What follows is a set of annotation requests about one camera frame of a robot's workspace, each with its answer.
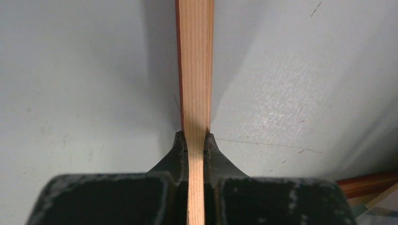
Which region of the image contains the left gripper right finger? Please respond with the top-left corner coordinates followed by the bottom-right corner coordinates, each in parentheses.
top-left (204, 134), bottom-right (356, 225)

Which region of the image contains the sunset photo print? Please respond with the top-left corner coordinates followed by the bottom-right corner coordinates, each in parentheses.
top-left (356, 199), bottom-right (398, 225)

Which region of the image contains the wooden picture frame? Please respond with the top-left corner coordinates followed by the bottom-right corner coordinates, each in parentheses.
top-left (176, 0), bottom-right (398, 225)

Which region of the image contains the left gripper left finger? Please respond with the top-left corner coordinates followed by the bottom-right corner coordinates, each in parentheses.
top-left (27, 131), bottom-right (188, 225)

